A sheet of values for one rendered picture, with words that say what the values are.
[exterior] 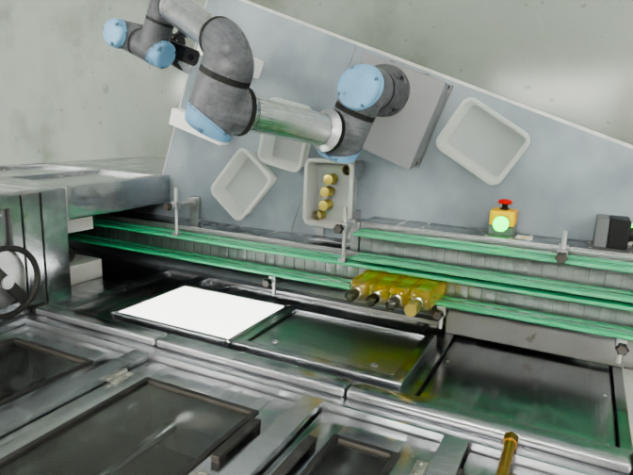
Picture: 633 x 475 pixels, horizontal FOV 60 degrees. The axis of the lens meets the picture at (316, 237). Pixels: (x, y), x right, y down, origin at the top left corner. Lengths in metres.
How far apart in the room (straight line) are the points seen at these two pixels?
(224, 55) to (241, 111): 0.13
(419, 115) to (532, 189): 0.39
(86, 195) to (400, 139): 1.04
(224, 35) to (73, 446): 0.88
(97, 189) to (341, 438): 1.22
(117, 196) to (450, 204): 1.14
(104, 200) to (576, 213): 1.50
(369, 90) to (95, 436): 1.01
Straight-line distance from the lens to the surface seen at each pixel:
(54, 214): 1.89
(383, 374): 1.34
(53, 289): 1.93
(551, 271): 1.61
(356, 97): 1.47
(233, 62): 1.22
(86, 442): 1.23
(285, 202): 1.96
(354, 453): 1.15
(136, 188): 2.12
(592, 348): 1.67
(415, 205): 1.78
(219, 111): 1.23
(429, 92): 1.65
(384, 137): 1.69
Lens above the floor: 2.45
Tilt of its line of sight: 62 degrees down
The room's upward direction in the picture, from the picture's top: 112 degrees counter-clockwise
